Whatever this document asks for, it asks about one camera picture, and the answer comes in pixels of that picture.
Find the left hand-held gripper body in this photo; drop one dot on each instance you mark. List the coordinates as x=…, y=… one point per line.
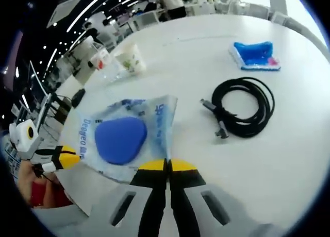
x=25, y=139

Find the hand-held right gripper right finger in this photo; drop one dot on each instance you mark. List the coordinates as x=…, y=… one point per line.
x=201, y=195

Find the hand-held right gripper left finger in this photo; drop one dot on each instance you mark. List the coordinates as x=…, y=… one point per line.
x=144, y=195

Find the black computer mouse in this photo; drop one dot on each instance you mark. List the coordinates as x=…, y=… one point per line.
x=78, y=98

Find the blue pad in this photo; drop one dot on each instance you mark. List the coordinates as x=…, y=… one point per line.
x=121, y=139

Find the clear cup with red bottom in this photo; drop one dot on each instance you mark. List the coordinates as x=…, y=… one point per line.
x=103, y=61

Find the white paper cup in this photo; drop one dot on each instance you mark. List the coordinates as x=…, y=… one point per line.
x=131, y=59

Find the blue tissue packet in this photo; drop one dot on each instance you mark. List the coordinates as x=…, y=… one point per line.
x=254, y=56

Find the person's left hand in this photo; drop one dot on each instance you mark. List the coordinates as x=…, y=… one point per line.
x=33, y=185

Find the person's red clothing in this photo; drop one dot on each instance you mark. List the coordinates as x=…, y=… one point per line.
x=58, y=195

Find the ceiling air vent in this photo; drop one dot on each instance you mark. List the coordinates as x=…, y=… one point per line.
x=64, y=11

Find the curved ceiling light strip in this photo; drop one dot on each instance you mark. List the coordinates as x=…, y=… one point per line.
x=87, y=7

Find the white office chair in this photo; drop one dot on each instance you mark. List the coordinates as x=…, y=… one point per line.
x=148, y=19

